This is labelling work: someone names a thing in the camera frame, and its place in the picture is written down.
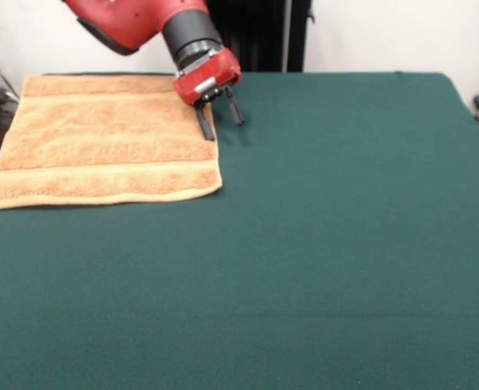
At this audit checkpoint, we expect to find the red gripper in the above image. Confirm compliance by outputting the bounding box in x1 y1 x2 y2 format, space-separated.
173 47 246 142

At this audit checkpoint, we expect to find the orange terry towel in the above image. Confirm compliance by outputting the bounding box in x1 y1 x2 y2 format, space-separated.
0 74 224 212

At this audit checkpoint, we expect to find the dark green table cloth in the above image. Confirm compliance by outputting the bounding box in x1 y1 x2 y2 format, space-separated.
0 71 479 390

